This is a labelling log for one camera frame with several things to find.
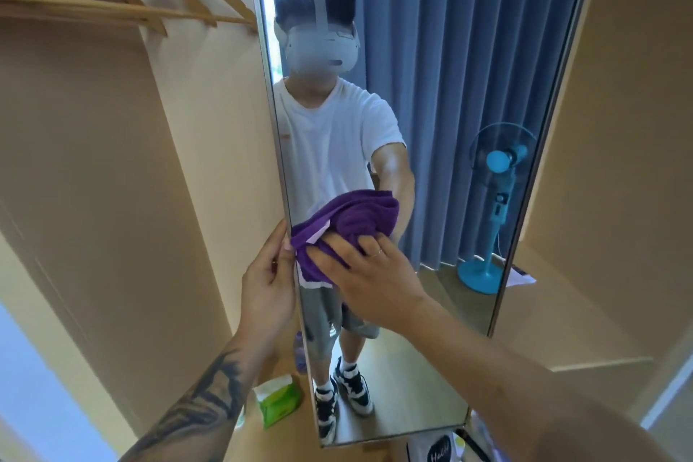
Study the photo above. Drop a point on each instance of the person's left hand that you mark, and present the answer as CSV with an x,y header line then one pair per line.
x,y
265,294

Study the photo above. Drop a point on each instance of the person's right hand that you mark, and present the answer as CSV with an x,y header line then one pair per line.
x,y
379,288

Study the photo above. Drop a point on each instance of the person's left thumb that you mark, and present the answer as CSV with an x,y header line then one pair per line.
x,y
280,248

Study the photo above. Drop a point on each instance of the person's right little finger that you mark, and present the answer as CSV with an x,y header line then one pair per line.
x,y
394,253

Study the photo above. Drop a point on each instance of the person's right middle finger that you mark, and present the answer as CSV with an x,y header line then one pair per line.
x,y
346,246

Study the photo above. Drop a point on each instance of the purple cleaning cloth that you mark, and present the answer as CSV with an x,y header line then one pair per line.
x,y
352,218

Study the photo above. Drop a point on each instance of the tall silver-framed mirror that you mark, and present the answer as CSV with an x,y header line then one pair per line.
x,y
411,369

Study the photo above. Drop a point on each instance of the person's left forearm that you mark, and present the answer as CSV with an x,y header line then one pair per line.
x,y
205,402

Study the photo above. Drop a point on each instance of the person's right forearm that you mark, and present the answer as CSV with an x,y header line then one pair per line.
x,y
520,391

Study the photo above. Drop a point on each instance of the clear plastic bottle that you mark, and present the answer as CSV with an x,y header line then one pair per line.
x,y
299,353

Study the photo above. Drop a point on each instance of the white paper sheet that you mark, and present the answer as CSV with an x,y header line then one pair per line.
x,y
521,275

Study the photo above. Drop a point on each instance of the green wet wipes packet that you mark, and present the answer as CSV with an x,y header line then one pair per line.
x,y
277,399

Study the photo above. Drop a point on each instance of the white bag with black label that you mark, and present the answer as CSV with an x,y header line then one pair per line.
x,y
436,451

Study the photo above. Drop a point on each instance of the wooden clothes rail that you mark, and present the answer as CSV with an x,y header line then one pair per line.
x,y
81,5

